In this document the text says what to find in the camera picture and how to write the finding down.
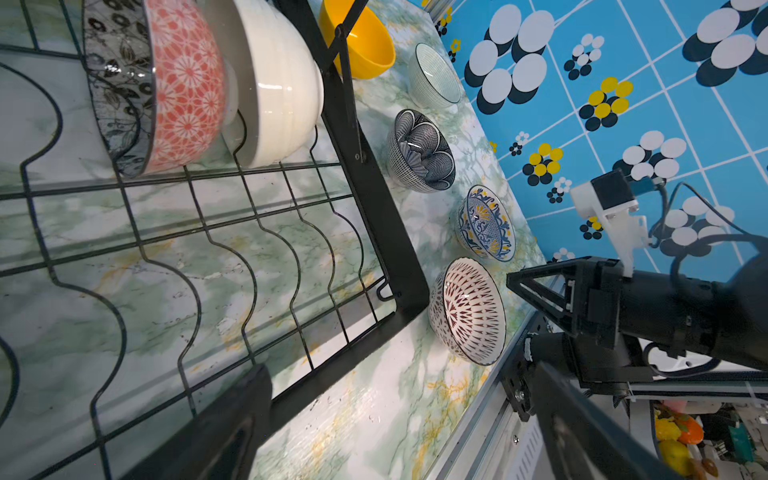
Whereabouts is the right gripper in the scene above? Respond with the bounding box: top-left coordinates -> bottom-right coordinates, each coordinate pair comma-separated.
506,256 -> 624,349

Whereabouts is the dark blue patterned bowl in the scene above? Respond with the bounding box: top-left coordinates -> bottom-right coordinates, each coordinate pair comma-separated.
386,109 -> 456,193

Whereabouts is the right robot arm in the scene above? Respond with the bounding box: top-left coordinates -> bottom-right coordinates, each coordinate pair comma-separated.
506,234 -> 767,370

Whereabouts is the plain white bowl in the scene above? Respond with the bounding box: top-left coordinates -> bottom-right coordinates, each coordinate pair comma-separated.
202,1 -> 324,167

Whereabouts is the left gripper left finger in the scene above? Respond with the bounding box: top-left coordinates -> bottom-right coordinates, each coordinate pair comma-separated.
124,364 -> 272,479

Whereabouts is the black two-tier dish rack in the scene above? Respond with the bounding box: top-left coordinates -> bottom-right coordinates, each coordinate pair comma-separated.
1,1 -> 429,479

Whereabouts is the black floral pink bowl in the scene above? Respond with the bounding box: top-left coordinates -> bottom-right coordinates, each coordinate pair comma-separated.
82,0 -> 227,178

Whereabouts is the white red lattice bowl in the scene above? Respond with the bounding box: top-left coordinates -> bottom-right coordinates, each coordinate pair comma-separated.
429,257 -> 506,366

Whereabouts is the blue yellow floral bowl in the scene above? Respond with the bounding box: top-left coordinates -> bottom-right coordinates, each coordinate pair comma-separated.
455,185 -> 516,263

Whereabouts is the aluminium front rail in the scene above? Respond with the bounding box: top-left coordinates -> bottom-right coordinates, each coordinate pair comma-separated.
429,313 -> 767,479

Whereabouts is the pale green glass bowl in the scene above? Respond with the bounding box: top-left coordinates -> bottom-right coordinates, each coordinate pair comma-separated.
408,43 -> 463,109

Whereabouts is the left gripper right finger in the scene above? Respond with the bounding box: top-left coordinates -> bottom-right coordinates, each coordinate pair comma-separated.
530,362 -> 680,480

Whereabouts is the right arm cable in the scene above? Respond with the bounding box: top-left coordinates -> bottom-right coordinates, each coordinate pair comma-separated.
641,179 -> 768,379

